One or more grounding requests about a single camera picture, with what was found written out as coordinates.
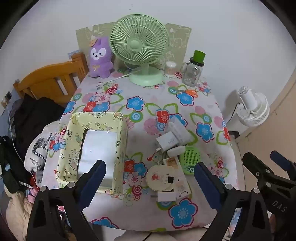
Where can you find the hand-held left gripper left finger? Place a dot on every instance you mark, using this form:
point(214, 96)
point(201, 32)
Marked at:
point(94, 176)

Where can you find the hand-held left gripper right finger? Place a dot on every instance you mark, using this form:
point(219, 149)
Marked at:
point(205, 183)

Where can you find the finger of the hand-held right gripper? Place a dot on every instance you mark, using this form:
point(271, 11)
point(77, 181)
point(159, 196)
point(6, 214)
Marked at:
point(256, 165)
point(281, 160)

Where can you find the grey remote control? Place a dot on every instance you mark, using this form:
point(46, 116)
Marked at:
point(182, 187)

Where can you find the green perforated case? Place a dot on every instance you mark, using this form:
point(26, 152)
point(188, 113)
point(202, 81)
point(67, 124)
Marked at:
point(190, 160)

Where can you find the yellow patterned storage box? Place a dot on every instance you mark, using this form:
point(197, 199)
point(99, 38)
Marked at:
point(67, 150)

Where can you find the small white charger block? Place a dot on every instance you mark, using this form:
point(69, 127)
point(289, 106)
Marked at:
point(165, 197)

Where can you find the white oval earbud case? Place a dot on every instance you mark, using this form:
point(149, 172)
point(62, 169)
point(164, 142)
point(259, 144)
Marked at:
point(175, 151)

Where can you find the round cream compact mirror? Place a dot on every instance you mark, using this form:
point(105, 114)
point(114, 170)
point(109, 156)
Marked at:
point(157, 178)

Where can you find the white charger with prongs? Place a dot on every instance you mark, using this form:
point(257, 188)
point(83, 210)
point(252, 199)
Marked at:
point(167, 141)

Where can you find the small black object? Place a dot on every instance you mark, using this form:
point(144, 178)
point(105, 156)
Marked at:
point(233, 134)

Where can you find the white floor fan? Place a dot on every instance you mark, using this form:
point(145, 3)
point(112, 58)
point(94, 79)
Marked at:
point(254, 109)

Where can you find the white printed bag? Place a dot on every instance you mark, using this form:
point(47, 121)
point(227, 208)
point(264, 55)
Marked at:
point(37, 153)

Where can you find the black clothing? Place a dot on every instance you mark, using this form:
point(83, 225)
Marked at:
point(34, 120)

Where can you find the black fabric bag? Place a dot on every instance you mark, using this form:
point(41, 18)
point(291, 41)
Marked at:
point(9, 166)

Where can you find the floral tablecloth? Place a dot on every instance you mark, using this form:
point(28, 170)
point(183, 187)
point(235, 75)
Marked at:
point(143, 104)

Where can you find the glass bottle with green lid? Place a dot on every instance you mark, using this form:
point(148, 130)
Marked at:
point(192, 71)

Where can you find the wooden bed headboard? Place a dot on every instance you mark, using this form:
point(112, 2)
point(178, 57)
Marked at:
point(46, 74)

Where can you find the purple plush toy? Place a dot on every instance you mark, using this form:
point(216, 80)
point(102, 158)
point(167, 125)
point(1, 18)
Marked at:
point(100, 62)

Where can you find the cotton swab jar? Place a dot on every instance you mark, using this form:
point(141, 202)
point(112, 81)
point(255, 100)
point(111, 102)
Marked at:
point(170, 69)

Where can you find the blue paper sheet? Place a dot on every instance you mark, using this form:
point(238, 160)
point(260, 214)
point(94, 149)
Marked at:
point(74, 52)

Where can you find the green desk fan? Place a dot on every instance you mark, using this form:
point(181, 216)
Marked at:
point(138, 44)

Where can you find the wall socket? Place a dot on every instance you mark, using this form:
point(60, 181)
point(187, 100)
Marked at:
point(8, 95)

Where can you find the green patterned wall mat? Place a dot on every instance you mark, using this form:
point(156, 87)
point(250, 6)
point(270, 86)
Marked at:
point(178, 37)

